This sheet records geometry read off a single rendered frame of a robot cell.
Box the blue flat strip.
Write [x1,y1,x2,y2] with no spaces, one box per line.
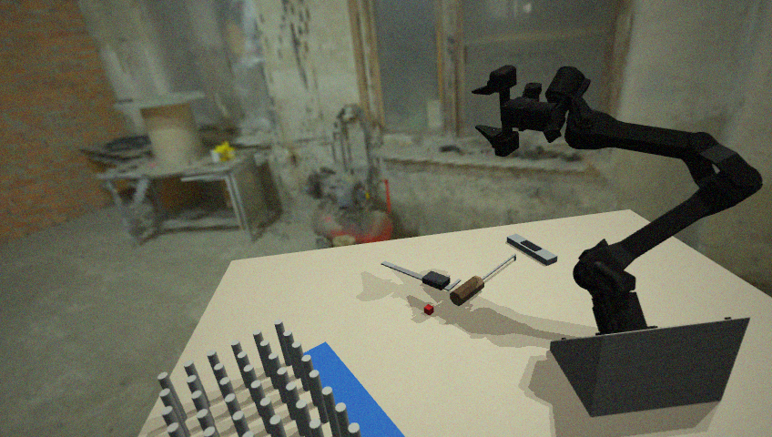
[303,341,405,437]

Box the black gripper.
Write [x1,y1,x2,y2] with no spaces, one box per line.
[472,65,538,157]

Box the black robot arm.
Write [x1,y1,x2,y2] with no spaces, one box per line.
[516,66,763,335]

